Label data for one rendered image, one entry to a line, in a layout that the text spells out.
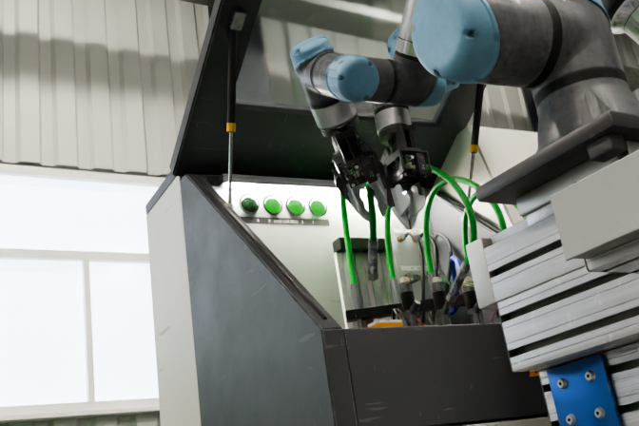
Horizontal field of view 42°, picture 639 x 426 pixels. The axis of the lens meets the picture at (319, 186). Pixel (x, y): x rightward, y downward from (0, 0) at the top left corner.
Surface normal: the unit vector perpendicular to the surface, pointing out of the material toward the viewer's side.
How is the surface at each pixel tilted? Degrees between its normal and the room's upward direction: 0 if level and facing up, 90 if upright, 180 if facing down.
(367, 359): 90
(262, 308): 90
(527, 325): 90
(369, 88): 125
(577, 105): 72
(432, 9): 97
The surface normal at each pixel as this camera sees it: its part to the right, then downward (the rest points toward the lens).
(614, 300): -0.85, -0.07
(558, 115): -0.79, -0.40
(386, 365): 0.44, -0.39
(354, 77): 0.42, 0.20
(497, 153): 0.40, -0.60
